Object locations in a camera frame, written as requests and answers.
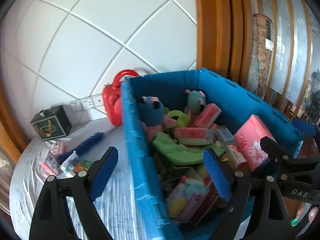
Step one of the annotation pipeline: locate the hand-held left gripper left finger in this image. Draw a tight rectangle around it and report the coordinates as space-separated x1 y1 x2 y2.
29 147 119 240

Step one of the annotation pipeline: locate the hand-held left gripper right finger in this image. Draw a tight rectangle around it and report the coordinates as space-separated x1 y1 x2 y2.
203 148 297 240

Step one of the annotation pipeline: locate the white red medicine box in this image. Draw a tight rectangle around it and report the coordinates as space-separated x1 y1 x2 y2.
226 145 248 168

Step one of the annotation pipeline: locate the orange wooden frame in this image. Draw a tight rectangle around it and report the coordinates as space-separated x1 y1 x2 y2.
0 85 28 155
194 0 253 93

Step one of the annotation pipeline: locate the person's right hand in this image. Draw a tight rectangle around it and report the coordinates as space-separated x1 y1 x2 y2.
296 201 320 227

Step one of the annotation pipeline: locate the wall socket panel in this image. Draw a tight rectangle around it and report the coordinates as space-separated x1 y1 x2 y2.
70 100 83 112

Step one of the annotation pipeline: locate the green orange medicine box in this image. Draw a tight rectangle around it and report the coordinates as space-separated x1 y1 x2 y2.
75 159 93 173

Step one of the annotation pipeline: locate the blue plastic crate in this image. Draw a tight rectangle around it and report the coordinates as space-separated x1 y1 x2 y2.
121 67 304 240

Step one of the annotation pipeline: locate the white blue medicine box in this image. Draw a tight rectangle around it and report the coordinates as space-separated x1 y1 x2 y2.
215 127 235 145

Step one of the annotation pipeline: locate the patterned translucent panel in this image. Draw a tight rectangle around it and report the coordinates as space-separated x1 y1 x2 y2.
272 0 320 120

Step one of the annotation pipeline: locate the cloth-covered round desktop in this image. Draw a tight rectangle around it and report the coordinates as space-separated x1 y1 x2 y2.
10 119 180 240

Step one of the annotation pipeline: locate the red small suitcase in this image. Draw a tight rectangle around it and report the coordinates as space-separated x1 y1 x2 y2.
101 69 139 126

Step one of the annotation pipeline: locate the lime green soft toy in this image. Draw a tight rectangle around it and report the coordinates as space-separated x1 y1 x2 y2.
165 110 190 128

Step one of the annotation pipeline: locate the green cloth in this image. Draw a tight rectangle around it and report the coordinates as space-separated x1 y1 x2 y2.
152 132 225 165

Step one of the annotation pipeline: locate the teal plush mouse toy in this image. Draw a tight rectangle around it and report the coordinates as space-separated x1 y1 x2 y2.
184 89 207 114

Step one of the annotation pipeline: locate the blue duster brush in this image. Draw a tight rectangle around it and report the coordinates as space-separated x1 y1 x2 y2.
57 132 105 161

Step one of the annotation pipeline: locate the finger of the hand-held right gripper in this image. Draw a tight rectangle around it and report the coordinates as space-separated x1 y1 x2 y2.
291 119 316 137
252 136 320 205

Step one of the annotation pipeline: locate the colourful printed tissue pack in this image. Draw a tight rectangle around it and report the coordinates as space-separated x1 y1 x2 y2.
165 176 210 221

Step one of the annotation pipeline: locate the blue plush mouse toy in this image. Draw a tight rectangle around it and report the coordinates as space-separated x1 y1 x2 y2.
137 96 166 139

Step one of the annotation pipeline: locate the rolled patterned mat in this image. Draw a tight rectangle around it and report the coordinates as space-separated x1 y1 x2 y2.
252 14 273 98

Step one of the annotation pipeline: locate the black gift box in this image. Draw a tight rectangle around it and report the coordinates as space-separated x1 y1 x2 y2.
30 105 72 142

